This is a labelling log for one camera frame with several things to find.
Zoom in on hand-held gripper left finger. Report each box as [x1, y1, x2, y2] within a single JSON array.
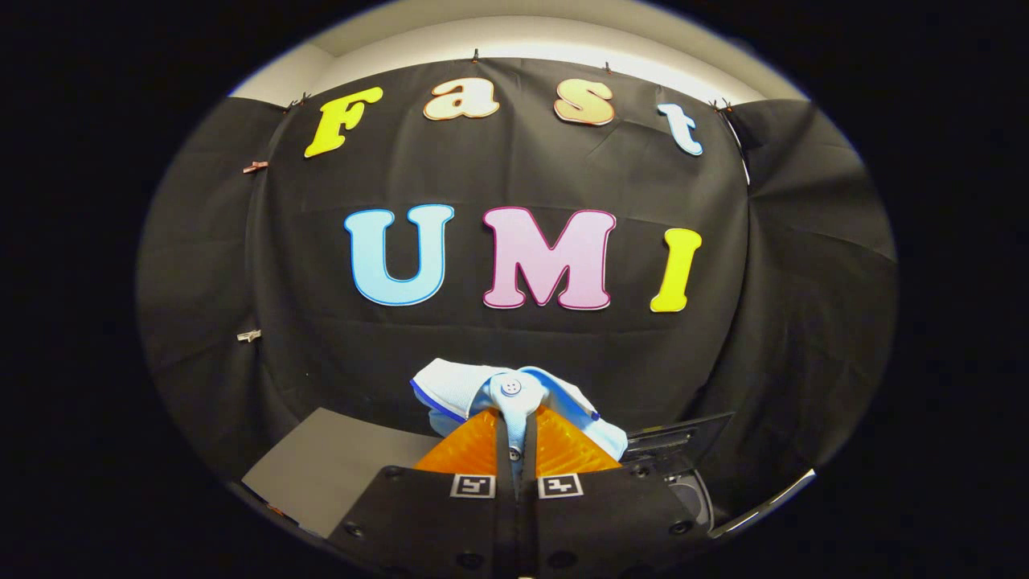
[[324, 407, 520, 579]]

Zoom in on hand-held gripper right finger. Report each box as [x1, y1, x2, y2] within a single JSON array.
[[520, 404, 710, 579]]

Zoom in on grey washing machine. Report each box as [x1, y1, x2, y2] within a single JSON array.
[[623, 412, 736, 536]]

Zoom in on dark washing machine lid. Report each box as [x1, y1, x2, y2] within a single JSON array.
[[625, 412, 736, 477]]

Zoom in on light blue polo shirt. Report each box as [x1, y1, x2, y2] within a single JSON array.
[[408, 357, 629, 495]]

